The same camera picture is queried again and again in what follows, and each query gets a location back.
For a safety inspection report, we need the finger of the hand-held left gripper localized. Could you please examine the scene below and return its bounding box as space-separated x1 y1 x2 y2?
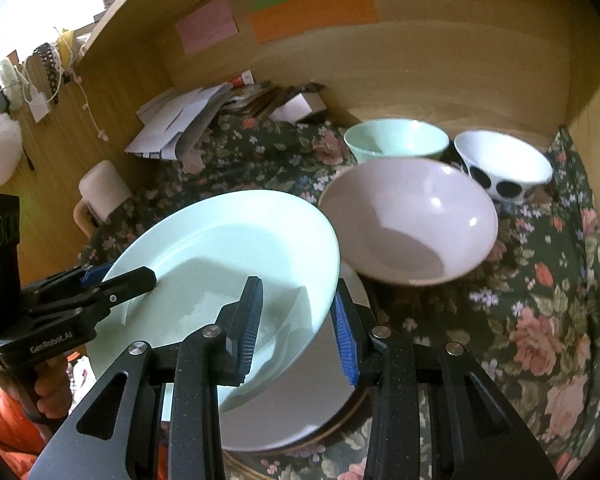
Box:
30 266 159 321
21 266 107 308

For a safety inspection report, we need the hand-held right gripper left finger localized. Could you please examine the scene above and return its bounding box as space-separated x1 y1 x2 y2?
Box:
29 275 265 480

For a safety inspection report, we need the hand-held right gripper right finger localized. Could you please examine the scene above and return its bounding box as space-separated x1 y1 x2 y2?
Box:
329 279 563 480

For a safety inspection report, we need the purple plate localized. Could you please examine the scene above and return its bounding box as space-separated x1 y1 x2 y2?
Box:
160 270 373 453

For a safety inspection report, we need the mint green plate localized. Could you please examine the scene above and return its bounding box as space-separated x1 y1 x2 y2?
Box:
87 189 342 413

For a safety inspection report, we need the pink bowl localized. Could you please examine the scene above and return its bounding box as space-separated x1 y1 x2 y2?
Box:
318 157 499 287

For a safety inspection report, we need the white black-dotted bowl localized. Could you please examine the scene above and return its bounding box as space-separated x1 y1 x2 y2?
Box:
453 130 554 204

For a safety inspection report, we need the person's left forearm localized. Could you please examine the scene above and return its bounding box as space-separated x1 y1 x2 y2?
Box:
0 367 48 466

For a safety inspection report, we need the person's left hand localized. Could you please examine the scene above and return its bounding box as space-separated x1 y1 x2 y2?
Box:
30 354 75 431

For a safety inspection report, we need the white mug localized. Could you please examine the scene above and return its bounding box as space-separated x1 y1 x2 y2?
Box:
73 160 133 237

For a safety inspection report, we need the white fluffy pompom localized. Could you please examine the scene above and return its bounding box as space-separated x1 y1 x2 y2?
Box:
0 112 23 186

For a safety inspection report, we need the floral tablecloth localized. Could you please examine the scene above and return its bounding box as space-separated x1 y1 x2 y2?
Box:
77 112 600 480

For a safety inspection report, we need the stack of white papers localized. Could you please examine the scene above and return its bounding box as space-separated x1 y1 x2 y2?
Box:
125 85 233 161

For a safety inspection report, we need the mint green bowl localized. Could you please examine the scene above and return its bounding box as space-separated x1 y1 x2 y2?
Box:
343 119 450 163

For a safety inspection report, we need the stack of books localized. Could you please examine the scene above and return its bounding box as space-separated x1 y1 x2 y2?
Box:
220 82 301 121

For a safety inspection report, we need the yellow cloth item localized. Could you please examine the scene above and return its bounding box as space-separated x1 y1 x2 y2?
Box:
55 27 78 61

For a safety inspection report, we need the small white container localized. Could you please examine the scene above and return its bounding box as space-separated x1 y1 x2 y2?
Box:
280 91 328 123

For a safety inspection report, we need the pink sticky note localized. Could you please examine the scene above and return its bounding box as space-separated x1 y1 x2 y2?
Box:
174 0 240 57

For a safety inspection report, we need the wooden shelf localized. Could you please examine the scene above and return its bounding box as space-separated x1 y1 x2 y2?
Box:
80 0 181 56

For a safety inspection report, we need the orange sticky note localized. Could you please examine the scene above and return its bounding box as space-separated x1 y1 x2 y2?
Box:
250 0 379 44

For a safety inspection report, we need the white charger with cable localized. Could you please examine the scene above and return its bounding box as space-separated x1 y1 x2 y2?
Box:
22 67 53 123

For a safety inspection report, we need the white beaded cord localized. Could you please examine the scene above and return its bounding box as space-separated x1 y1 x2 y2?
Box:
72 72 108 141

